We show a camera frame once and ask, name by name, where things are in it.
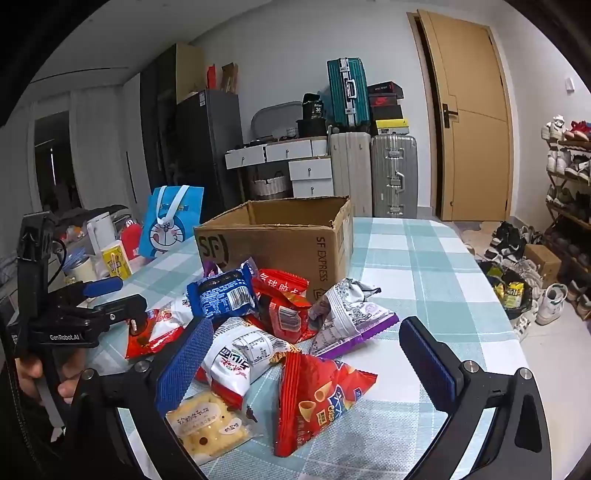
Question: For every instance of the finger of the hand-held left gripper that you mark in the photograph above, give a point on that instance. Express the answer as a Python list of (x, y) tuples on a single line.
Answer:
[(104, 286), (121, 310)]

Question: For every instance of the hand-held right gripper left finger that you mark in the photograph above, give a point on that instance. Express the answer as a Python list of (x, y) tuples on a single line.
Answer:
[(184, 364)]

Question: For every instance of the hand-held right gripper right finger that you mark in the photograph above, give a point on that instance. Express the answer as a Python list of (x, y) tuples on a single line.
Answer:
[(431, 369)]

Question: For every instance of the blue cookie packet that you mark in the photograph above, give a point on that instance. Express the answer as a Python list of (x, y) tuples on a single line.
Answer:
[(221, 295)]

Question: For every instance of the silver purple snack packet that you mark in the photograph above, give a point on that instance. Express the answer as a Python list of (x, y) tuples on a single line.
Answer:
[(341, 318)]

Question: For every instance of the brown cardboard box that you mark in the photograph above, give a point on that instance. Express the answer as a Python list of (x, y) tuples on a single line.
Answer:
[(277, 249)]

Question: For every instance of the person's left hand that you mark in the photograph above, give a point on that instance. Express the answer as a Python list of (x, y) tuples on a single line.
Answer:
[(71, 378)]

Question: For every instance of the white mug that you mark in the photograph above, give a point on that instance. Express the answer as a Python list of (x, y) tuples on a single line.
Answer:
[(81, 272)]

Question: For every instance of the small yellow box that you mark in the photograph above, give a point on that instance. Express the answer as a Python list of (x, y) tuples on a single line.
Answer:
[(115, 261)]

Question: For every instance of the red white snack packet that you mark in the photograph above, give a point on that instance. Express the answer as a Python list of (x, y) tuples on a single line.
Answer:
[(161, 332)]

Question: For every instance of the red cartoon box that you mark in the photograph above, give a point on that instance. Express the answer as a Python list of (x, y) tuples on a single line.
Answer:
[(131, 242)]

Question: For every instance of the white red snack bag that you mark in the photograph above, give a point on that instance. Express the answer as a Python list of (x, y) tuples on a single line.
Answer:
[(240, 360)]

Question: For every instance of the white kettle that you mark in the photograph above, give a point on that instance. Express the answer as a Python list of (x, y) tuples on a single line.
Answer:
[(101, 230)]

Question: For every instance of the yellow cake packet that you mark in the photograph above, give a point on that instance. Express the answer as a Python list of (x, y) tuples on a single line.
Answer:
[(203, 429)]

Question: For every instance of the blue cartoon gift bag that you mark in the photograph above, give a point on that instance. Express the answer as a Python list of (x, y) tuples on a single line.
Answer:
[(175, 230)]

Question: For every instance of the purple candy packet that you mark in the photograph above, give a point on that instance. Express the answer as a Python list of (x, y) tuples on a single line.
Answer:
[(210, 268)]

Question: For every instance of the black trash bin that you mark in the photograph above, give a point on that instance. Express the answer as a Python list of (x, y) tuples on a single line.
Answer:
[(508, 295)]

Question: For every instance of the dark red snack packet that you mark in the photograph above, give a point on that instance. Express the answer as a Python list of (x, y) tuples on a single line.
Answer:
[(281, 314)]

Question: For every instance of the red corn chip packet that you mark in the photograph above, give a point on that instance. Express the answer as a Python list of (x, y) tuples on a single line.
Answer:
[(314, 406)]

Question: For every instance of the pile of loose shoes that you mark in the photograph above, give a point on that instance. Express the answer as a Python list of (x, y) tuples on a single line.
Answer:
[(508, 240)]

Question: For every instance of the small brown carton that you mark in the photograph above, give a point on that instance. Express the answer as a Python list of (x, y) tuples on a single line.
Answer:
[(542, 261)]

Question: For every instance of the dark refrigerator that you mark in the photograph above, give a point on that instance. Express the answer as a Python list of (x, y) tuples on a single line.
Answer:
[(207, 147)]

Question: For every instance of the woven laundry basket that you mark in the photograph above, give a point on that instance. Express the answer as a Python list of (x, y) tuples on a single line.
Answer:
[(270, 187)]

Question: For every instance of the silver suitcase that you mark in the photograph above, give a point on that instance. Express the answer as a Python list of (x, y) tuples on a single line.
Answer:
[(395, 175)]

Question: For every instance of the wooden shoe rack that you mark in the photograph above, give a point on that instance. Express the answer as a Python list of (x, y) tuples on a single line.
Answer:
[(565, 210)]

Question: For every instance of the beige suitcase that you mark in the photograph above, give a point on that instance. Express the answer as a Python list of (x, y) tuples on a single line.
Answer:
[(351, 175)]

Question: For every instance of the white drawer desk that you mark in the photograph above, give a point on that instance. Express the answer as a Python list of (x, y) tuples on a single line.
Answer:
[(300, 170)]

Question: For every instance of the tan wooden door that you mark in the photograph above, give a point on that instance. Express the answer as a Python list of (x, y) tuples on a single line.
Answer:
[(471, 138)]

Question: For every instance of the red paper item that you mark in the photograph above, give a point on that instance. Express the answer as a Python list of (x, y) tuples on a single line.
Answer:
[(212, 77)]

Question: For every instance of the grey arched mirror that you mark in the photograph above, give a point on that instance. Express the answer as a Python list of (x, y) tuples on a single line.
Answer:
[(272, 113)]

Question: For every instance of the brown paper bag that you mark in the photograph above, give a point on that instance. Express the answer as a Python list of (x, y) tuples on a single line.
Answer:
[(230, 78)]

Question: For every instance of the striped white bowl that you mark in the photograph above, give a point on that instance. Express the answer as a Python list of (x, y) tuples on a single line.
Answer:
[(291, 130)]

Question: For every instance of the yellow black shoe box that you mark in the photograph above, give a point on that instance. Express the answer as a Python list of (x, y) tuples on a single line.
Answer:
[(391, 125)]

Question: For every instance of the shoe rack with shoes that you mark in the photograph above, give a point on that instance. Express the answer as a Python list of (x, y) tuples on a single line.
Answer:
[(565, 161)]

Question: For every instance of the plain black shoe box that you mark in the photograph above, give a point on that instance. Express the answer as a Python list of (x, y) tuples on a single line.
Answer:
[(385, 113)]

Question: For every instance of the black shoe box red logo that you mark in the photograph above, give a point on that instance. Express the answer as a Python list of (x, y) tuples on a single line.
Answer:
[(383, 100)]

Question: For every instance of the black printed bag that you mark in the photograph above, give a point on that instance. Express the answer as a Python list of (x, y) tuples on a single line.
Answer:
[(314, 108)]

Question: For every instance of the black red-label shoe box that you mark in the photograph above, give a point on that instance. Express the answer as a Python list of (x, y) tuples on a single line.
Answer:
[(385, 86)]

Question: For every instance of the teal suitcase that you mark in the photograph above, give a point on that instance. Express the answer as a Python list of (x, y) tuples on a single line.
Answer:
[(346, 92)]

